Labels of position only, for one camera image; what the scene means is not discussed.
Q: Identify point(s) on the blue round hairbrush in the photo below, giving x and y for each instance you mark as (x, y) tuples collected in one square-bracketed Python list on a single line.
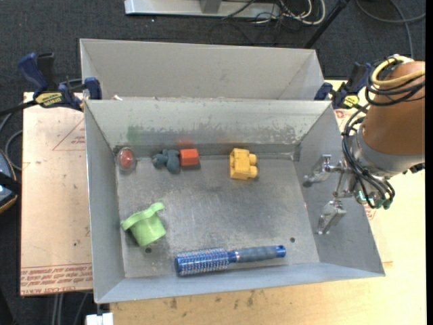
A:
[(209, 261)]

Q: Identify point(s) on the yellow toy block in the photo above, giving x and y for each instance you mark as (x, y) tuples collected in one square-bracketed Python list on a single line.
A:
[(241, 164)]

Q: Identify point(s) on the grey metal bin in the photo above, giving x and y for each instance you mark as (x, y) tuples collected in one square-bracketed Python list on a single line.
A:
[(216, 212)]

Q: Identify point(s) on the brown cardboard board red print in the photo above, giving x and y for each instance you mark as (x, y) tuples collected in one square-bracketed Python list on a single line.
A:
[(54, 188)]

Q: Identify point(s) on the black cylinder on white bracket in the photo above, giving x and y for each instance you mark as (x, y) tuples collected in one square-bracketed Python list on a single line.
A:
[(414, 168)]

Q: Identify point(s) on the red-orange toy block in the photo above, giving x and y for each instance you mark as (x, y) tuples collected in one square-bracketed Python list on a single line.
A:
[(188, 157)]

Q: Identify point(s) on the red ball in clear dome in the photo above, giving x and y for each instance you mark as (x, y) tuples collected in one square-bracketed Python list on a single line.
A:
[(126, 158)]

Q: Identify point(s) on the light green plastic cup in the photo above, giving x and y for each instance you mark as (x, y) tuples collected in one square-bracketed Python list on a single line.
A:
[(145, 227)]

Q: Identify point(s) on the dark teal toy figure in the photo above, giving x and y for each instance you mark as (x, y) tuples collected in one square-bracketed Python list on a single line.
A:
[(169, 161)]

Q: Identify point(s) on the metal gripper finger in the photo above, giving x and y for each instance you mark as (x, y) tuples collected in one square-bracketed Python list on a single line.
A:
[(331, 215), (326, 169)]

